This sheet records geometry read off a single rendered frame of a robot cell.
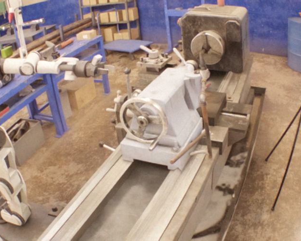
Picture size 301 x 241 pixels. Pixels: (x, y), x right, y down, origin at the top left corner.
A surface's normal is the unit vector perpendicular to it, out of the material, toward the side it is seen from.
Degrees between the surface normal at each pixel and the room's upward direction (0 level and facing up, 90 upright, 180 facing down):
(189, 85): 78
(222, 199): 0
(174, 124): 70
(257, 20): 90
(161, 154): 90
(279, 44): 90
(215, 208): 0
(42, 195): 0
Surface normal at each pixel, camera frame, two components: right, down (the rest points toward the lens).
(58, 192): -0.10, -0.86
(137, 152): -0.42, 0.50
